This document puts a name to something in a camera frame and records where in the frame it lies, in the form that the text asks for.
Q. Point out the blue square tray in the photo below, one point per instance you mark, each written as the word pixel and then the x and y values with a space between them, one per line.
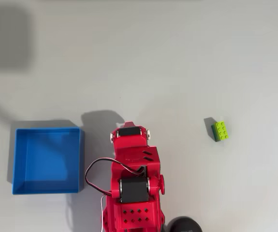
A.
pixel 47 157

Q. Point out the green lego brick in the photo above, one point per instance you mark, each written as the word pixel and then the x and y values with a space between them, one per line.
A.
pixel 222 131

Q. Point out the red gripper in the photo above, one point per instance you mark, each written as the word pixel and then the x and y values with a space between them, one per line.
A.
pixel 129 140

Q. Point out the red robot arm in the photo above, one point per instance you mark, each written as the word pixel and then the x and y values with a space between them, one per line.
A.
pixel 134 149

